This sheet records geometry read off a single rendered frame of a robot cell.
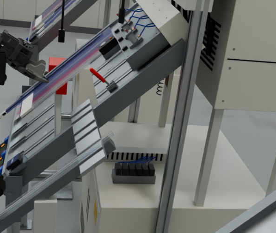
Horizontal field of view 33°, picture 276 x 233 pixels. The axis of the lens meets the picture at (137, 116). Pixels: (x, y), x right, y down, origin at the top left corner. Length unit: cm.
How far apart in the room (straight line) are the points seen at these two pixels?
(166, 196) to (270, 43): 59
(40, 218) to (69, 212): 134
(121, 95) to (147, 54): 15
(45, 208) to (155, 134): 98
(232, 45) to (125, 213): 67
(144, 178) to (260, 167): 180
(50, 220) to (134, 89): 46
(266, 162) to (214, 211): 185
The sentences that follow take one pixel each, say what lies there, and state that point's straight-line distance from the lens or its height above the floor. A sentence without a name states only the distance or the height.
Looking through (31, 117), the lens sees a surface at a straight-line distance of 186.
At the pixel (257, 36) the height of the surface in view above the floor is 124.
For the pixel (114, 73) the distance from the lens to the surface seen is 160.
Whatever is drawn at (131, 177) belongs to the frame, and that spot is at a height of 65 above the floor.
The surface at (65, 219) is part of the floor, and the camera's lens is 260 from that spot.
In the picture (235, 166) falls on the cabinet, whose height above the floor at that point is 62.
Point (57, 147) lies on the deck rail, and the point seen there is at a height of 84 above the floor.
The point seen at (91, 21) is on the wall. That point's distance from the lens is 627.
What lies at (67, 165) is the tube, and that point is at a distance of 113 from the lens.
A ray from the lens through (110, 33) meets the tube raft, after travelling 195.
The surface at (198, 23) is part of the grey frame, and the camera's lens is 138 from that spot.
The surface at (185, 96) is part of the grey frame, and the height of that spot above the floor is 105.
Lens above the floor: 155
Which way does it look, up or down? 23 degrees down
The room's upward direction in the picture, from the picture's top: 8 degrees clockwise
